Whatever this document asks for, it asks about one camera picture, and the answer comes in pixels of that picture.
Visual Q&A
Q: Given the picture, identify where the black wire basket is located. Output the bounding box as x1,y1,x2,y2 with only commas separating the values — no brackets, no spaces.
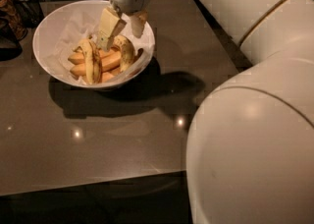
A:
14,0,44,28

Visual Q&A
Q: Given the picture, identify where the orange plantain middle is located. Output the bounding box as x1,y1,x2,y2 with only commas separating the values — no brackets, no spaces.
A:
70,51,121,77

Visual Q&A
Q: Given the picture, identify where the orange plantain lower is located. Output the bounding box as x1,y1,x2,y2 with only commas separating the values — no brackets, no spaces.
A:
81,66,123,84

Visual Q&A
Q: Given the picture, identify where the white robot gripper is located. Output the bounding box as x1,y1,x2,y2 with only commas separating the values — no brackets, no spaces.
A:
97,0,150,51

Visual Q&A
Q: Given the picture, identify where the orange plantain upper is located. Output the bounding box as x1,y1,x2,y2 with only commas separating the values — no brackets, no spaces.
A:
68,49,116,65

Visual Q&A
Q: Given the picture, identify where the white paper bowl liner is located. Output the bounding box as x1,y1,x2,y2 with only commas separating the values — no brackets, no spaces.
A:
42,10,151,86

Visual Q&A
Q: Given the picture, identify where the brown patterned container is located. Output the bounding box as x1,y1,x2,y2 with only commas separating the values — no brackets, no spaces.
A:
0,0,27,40

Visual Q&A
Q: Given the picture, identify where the white bowl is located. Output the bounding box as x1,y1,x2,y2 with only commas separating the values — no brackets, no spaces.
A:
32,0,156,91

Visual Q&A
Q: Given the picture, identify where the orange plantain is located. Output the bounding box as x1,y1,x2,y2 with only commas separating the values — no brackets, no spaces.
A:
81,66,123,84
70,51,121,77
68,49,116,65

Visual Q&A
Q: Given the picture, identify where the spotted yellow banana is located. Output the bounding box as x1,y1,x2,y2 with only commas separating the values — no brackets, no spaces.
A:
113,34,135,72
78,38,102,84

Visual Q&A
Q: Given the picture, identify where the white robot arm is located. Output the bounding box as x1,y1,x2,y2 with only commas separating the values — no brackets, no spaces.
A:
186,0,314,224

